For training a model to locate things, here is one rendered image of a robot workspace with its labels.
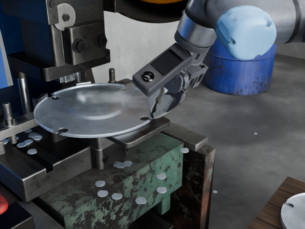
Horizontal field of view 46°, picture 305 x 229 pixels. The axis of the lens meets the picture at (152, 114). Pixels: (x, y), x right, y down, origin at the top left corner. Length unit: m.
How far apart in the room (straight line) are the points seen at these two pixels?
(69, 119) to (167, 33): 2.29
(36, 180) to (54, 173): 0.04
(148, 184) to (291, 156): 1.45
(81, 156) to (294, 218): 0.70
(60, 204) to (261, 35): 0.52
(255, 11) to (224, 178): 1.51
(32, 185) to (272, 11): 0.56
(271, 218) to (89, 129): 0.70
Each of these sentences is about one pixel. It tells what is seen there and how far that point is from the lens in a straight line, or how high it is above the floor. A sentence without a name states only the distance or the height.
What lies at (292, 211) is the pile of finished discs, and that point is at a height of 0.37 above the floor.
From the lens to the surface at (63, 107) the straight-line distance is 0.88.
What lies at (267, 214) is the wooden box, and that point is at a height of 0.35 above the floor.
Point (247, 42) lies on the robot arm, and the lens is 0.53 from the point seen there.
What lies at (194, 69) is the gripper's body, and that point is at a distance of 0.72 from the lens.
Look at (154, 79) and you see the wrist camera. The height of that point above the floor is 0.91.
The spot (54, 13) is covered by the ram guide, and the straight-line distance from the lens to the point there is 0.75.
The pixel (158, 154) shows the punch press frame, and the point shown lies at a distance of 0.93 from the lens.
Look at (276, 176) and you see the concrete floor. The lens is 2.05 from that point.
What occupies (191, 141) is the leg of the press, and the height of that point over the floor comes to 0.64.
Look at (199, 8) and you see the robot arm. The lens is 0.63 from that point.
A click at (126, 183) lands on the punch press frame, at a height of 0.63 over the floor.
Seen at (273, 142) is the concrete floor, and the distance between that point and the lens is 2.36.
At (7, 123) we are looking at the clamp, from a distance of 0.88.
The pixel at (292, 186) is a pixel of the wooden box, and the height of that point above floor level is 0.35.
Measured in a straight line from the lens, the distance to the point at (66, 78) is 0.91.
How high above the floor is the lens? 1.14
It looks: 26 degrees down
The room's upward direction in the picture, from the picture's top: straight up
